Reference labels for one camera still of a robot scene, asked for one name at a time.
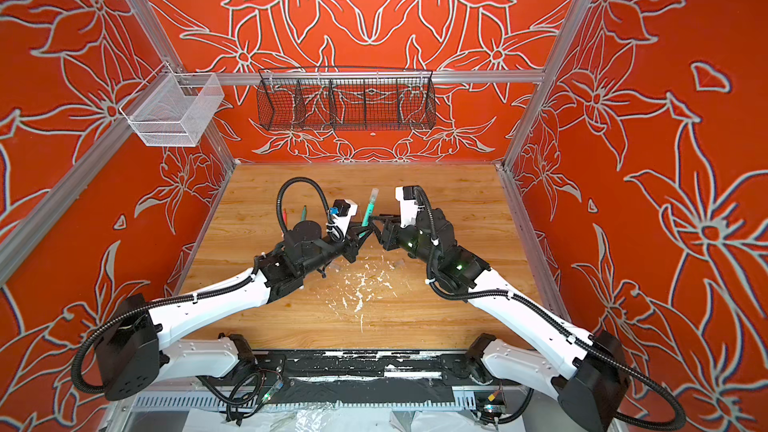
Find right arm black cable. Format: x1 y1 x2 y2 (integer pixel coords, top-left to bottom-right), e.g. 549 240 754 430
413 185 687 431

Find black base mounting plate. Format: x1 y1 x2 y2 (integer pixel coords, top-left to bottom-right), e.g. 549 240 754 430
203 349 523 388

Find black wire basket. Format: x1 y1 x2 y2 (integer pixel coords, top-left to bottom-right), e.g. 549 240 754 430
256 66 437 132

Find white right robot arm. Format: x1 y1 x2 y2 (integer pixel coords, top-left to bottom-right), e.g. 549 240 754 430
373 210 630 431

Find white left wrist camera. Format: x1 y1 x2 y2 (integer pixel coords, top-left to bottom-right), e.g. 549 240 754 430
327 199 358 242

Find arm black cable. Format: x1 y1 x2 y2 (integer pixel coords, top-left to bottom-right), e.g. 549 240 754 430
70 176 337 396
413 185 687 431

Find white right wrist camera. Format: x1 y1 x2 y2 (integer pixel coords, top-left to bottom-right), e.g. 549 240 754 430
395 185 421 228

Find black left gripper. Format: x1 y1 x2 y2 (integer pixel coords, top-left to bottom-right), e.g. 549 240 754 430
300 219 372 276

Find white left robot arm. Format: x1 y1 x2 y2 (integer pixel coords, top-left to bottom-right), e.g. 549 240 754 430
71 221 380 401

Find aluminium frame rails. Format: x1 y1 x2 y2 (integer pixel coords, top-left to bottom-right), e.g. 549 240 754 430
0 0 601 385

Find clear plastic bin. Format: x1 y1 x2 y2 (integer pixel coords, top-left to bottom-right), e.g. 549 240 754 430
120 72 224 147

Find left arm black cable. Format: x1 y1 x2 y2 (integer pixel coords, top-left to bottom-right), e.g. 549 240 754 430
70 176 337 396

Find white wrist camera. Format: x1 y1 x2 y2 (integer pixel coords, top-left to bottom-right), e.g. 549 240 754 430
327 199 358 242
395 185 421 228

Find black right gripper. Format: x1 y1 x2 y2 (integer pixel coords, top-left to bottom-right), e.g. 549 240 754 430
366 211 443 272

